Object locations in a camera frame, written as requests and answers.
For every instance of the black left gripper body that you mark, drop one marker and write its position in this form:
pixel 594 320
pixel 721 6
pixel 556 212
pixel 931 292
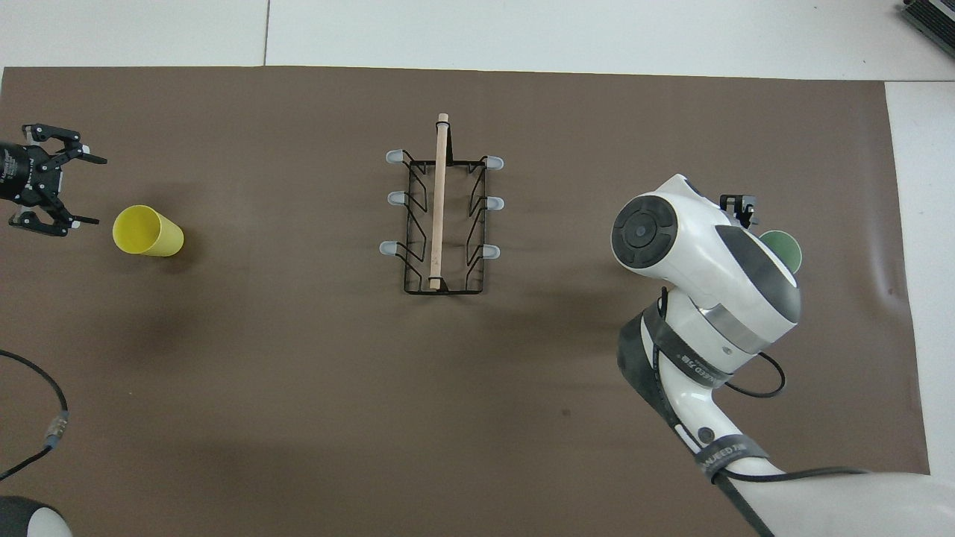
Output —
pixel 19 173

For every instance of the pale green plastic cup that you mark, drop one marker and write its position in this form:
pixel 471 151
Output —
pixel 783 246

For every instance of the yellow plastic cup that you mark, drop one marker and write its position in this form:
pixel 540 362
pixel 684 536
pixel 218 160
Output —
pixel 149 233

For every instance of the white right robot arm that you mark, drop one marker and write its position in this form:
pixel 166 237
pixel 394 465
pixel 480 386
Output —
pixel 709 253

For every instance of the dark grey ribbed device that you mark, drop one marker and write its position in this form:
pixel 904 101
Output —
pixel 932 15

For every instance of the brown table mat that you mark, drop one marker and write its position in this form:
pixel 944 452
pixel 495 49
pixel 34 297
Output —
pixel 298 373

